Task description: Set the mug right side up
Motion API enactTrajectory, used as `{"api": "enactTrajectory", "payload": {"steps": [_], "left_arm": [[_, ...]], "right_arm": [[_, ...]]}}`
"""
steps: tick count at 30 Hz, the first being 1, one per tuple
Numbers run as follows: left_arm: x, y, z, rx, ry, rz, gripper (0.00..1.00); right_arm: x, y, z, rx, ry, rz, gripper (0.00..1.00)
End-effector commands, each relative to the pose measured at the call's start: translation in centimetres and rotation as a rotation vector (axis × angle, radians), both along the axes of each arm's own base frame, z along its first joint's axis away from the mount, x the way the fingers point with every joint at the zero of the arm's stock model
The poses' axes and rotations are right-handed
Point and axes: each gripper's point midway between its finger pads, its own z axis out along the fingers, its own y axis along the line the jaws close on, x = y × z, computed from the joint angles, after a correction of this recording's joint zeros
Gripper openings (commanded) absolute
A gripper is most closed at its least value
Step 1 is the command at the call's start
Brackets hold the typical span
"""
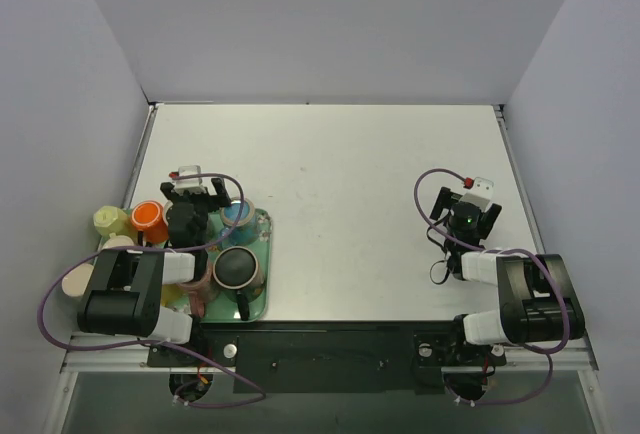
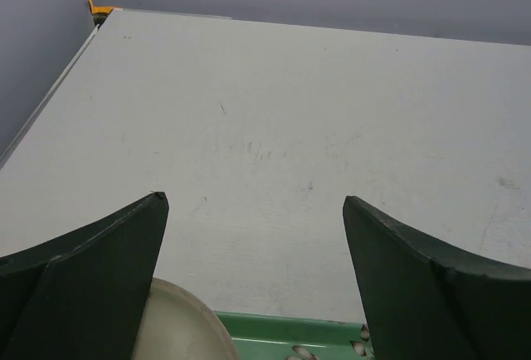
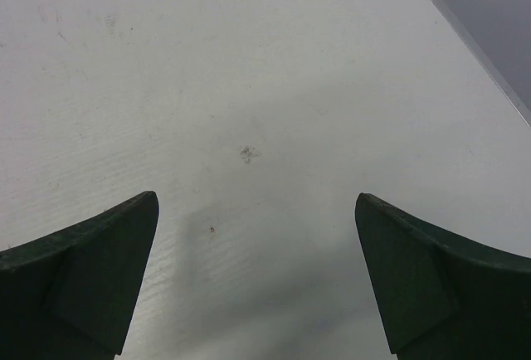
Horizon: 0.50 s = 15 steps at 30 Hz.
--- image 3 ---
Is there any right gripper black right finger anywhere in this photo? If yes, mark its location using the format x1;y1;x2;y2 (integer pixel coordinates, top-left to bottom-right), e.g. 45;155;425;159
354;193;530;359

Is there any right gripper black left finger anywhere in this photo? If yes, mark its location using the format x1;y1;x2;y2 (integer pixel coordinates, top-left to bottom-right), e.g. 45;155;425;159
1;191;159;359

